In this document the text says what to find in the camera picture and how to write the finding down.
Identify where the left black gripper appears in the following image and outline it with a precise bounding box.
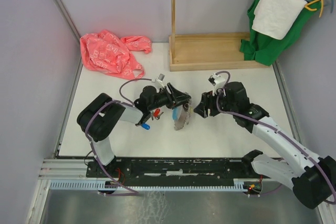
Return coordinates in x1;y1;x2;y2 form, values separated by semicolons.
149;82;191;111

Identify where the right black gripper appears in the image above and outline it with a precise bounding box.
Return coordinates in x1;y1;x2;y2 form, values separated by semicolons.
193;87;237;119

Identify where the red tag key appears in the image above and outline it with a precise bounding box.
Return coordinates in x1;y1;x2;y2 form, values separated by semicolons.
151;109;164;120

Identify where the silver key holder blue handle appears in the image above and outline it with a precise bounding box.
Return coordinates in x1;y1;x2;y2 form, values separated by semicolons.
172;100;192;131

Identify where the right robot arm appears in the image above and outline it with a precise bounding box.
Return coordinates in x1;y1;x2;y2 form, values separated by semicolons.
194;76;335;209

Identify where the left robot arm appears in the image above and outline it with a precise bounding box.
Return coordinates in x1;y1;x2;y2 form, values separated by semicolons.
77;83;192;177

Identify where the green shirt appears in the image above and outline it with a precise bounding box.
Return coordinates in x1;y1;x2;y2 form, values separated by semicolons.
240;0;321;66

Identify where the pink patterned cloth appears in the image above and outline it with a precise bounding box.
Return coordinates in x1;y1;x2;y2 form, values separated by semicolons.
80;30;152;80

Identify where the white towel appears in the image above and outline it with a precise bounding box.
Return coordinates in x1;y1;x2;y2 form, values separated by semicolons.
252;0;308;40

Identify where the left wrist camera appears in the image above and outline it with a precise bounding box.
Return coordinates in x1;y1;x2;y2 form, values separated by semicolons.
154;73;165;89

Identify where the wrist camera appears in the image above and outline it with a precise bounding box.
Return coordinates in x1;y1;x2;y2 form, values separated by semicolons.
208;73;226;89
154;73;165;89

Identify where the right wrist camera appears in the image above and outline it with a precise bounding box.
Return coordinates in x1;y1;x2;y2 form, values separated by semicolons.
208;73;226;89

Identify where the wooden rack frame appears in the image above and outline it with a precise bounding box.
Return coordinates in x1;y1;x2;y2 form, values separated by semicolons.
169;0;265;71

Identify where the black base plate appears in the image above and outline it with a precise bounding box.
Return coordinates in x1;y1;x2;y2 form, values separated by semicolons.
86;157;274;186

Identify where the grey cable duct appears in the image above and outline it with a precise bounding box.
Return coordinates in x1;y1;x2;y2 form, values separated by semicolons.
49;179;250;190

